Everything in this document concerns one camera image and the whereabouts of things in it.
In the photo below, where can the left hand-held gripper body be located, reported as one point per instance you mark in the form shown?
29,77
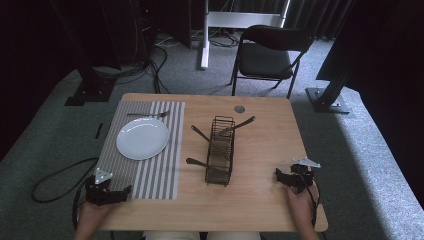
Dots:
100,193

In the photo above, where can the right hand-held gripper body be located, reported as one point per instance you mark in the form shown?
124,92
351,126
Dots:
302,175

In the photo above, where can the person's left hand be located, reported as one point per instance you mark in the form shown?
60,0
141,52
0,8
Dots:
93,215

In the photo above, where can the person's right hand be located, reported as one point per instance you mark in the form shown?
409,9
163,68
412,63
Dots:
300,206

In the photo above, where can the grey striped placemat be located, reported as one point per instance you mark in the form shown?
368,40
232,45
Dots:
156,180

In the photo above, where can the white round plate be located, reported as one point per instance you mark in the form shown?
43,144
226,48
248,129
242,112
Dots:
142,138

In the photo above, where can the grey round table grommet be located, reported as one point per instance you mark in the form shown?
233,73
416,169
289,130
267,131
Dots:
239,109

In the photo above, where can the black stand with grey base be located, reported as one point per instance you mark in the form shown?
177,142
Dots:
328,100

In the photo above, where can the silver metal fork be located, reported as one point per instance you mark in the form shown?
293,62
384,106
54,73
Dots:
156,114

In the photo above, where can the black folding chair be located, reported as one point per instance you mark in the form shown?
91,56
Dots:
266,56

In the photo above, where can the black stand with base plate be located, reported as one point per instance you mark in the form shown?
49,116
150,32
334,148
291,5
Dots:
90,90

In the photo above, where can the white metal desk frame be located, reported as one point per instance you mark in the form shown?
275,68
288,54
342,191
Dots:
233,19

